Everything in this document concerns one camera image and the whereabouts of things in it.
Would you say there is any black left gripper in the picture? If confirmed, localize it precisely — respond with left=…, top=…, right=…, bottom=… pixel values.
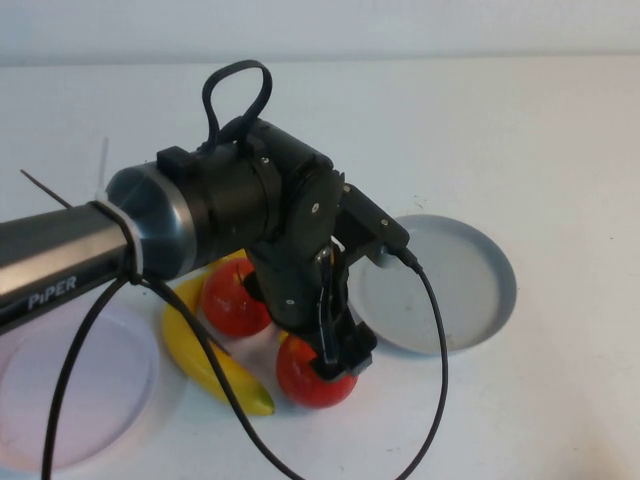
left=248, top=233, right=377, bottom=380

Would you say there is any red plastic apple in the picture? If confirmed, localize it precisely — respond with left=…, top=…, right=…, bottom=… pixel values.
left=276, top=335, right=360, bottom=410
left=201, top=258, right=275, bottom=338

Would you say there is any yellow plastic banana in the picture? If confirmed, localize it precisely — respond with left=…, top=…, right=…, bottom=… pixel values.
left=162, top=276, right=276, bottom=417
left=214, top=251, right=252, bottom=269

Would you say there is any grey-blue round plate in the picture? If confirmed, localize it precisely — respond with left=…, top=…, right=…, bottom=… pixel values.
left=349, top=214, right=518, bottom=357

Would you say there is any pink round plate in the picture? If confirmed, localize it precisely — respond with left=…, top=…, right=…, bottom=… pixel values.
left=0, top=299, right=161, bottom=472

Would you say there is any white zip tie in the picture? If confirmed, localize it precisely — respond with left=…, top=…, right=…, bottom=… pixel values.
left=93, top=138, right=147, bottom=284

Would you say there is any black zip tie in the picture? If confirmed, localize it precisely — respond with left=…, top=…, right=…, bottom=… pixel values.
left=19, top=168, right=74, bottom=209

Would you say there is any black camera cable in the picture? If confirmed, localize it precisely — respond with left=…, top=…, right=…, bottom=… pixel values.
left=42, top=247, right=449, bottom=480

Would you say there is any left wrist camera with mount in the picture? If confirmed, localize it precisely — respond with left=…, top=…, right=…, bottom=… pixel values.
left=337, top=182, right=411, bottom=269

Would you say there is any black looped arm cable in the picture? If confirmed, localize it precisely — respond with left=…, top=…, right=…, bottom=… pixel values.
left=202, top=59, right=275, bottom=151

